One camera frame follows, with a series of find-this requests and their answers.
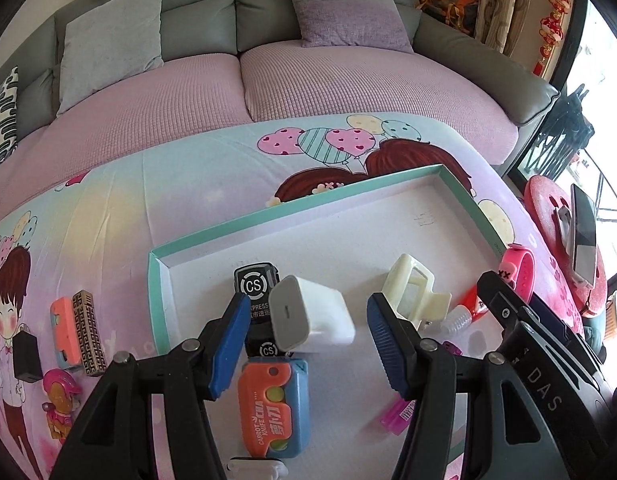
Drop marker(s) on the grey sofa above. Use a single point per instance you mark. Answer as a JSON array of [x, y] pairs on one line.
[[198, 10]]

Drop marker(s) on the white watch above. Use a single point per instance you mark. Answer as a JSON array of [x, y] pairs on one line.
[[253, 467]]

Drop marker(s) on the black metal rack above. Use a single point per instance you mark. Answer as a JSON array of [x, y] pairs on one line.
[[563, 130]]

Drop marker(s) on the small orange blue toy knife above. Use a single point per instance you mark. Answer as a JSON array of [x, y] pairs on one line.
[[61, 325]]

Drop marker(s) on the pink round stool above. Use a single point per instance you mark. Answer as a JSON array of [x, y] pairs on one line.
[[543, 200]]

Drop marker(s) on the pink brown toy dog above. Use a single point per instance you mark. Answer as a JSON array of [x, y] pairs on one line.
[[58, 390]]

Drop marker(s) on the teal stool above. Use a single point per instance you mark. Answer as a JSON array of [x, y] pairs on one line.
[[595, 332]]

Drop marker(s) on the printed cartoon blanket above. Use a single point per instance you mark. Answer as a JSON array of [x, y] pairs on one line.
[[138, 200]]

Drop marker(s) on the white phone holder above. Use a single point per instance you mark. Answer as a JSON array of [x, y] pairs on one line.
[[563, 220]]

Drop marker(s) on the black white patterned pillow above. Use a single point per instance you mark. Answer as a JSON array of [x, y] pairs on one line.
[[3, 120]]

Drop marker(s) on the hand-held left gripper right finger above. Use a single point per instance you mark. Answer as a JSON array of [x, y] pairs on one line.
[[388, 345]]

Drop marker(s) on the orange patterned bag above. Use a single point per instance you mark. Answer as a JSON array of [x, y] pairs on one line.
[[453, 2]]

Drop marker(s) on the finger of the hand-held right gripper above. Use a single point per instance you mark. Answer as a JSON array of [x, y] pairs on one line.
[[503, 305], [548, 312]]

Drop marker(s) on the white charger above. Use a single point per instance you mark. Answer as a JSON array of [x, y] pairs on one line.
[[318, 315]]

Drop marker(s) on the gold patterned lighter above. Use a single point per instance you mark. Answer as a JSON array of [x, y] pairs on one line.
[[88, 332]]

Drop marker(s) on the lilac grey cushion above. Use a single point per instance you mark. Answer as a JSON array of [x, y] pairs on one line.
[[343, 5]]

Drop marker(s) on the smartphone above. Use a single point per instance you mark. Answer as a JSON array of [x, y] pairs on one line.
[[583, 230]]

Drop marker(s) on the red knot ornament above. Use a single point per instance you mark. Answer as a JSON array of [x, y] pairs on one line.
[[553, 20]]

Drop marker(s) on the purple lighter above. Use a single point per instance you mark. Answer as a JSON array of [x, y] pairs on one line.
[[396, 412]]

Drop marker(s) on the white hair clip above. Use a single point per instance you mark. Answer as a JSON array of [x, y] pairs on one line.
[[436, 305]]

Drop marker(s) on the pink watch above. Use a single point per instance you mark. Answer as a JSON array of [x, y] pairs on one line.
[[520, 270]]

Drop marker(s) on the beige patterned curtain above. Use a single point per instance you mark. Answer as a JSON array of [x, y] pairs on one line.
[[508, 5]]

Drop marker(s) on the large orange blue toy knife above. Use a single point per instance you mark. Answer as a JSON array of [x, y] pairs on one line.
[[268, 395]]

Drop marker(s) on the black charger block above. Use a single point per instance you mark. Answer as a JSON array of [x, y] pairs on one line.
[[26, 355]]

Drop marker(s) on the black toy car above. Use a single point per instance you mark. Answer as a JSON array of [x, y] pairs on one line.
[[256, 285]]

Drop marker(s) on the red lighter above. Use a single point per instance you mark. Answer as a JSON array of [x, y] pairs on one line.
[[471, 302]]

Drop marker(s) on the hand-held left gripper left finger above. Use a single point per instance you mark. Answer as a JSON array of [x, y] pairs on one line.
[[228, 345]]

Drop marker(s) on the teal cardboard tray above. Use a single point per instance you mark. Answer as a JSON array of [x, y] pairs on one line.
[[338, 230]]

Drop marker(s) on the pink waffle sofa cover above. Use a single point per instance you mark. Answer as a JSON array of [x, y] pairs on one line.
[[338, 85]]

